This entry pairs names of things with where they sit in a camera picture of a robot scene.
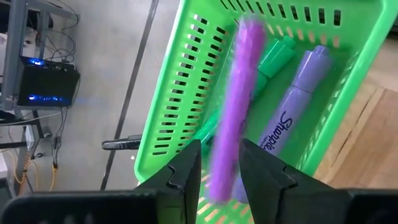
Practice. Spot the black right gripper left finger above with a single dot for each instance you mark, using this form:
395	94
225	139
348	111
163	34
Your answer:
93	208

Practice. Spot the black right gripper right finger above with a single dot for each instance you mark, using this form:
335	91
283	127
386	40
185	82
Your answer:
311	208

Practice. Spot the lilac highlighter marker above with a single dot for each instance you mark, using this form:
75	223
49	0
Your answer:
292	109

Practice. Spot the purple highlighter marker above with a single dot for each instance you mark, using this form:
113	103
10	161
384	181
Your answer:
236	109

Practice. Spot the green highlighter marker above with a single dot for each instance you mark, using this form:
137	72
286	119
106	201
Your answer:
276	59

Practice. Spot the black computer with blue lights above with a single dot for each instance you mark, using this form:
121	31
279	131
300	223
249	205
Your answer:
46	84

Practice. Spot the grey metal desk leg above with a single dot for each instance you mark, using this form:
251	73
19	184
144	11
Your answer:
14	56

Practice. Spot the green plastic basket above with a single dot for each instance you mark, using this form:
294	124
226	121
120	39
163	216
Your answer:
360	25

